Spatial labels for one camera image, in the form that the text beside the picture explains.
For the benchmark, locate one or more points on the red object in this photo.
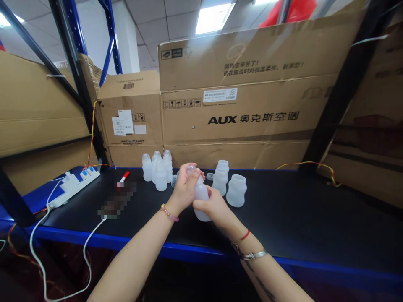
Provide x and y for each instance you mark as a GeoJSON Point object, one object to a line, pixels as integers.
{"type": "Point", "coordinates": [289, 12]}

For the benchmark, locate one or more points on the person's left fingers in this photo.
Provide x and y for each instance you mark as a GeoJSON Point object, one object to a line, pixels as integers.
{"type": "Point", "coordinates": [192, 174]}

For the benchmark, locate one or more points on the black mat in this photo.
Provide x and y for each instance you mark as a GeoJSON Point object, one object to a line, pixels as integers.
{"type": "Point", "coordinates": [299, 214]}

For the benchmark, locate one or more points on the ceiling light panel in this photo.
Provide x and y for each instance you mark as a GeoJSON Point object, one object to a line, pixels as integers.
{"type": "Point", "coordinates": [214, 19]}

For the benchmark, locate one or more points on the small labelled cardboard box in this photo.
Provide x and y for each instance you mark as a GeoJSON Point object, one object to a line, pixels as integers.
{"type": "Point", "coordinates": [132, 103]}

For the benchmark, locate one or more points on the white charger adapter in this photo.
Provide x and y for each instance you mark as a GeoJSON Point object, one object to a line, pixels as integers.
{"type": "Point", "coordinates": [70, 179]}

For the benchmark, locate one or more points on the capped translucent white bottle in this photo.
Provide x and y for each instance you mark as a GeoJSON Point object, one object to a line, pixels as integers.
{"type": "Point", "coordinates": [146, 170]}
{"type": "Point", "coordinates": [156, 162]}
{"type": "Point", "coordinates": [168, 165]}
{"type": "Point", "coordinates": [161, 179]}

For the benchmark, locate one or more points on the person's right hand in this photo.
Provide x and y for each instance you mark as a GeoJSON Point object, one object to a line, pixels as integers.
{"type": "Point", "coordinates": [217, 212]}

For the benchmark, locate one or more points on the person's left hand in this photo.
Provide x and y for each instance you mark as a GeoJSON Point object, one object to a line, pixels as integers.
{"type": "Point", "coordinates": [181, 195]}

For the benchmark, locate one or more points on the blue and black shelf rack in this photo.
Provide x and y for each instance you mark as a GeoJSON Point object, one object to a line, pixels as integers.
{"type": "Point", "coordinates": [94, 236]}

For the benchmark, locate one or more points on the translucent white bottle with teat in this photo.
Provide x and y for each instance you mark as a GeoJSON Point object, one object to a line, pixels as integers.
{"type": "Point", "coordinates": [201, 192]}

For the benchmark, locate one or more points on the plain cardboard box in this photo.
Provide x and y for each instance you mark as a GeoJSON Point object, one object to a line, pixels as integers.
{"type": "Point", "coordinates": [34, 107]}

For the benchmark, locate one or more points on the white zip tie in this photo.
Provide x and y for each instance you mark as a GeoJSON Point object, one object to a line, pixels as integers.
{"type": "Point", "coordinates": [56, 75]}
{"type": "Point", "coordinates": [370, 40]}

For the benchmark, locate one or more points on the red and white marker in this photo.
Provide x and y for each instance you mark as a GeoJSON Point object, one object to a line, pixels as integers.
{"type": "Point", "coordinates": [123, 178]}

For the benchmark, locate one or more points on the large printed cardboard box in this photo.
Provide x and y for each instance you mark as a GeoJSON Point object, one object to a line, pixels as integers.
{"type": "Point", "coordinates": [252, 103]}

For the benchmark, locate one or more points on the white and blue plug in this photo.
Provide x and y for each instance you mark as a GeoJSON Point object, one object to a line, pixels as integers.
{"type": "Point", "coordinates": [84, 174]}
{"type": "Point", "coordinates": [92, 171]}

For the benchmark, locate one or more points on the open translucent white bottle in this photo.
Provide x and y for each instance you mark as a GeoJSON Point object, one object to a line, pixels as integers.
{"type": "Point", "coordinates": [236, 192]}
{"type": "Point", "coordinates": [219, 184]}
{"type": "Point", "coordinates": [223, 165]}

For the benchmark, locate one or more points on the white power strip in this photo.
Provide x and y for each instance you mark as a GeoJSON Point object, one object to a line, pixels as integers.
{"type": "Point", "coordinates": [75, 188]}

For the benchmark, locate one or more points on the clear plastic bottle cap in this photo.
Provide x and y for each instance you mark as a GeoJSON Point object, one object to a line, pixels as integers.
{"type": "Point", "coordinates": [175, 182]}

